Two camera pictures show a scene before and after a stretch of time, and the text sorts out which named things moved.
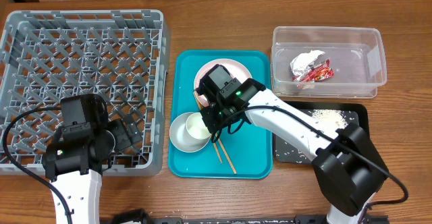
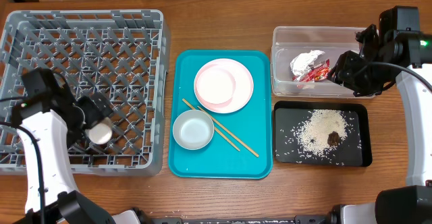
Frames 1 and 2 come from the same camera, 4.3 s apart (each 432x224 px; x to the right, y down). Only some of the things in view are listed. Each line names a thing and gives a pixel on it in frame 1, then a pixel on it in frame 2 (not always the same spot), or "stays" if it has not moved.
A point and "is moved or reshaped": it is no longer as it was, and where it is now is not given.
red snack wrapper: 319,71 stays
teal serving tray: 250,149 stays
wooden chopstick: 227,154 to 204,112
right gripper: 212,126 to 342,72
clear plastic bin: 327,62 stays
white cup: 196,127 is moved or reshaped
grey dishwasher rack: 122,55 stays
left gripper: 122,134 to 92,110
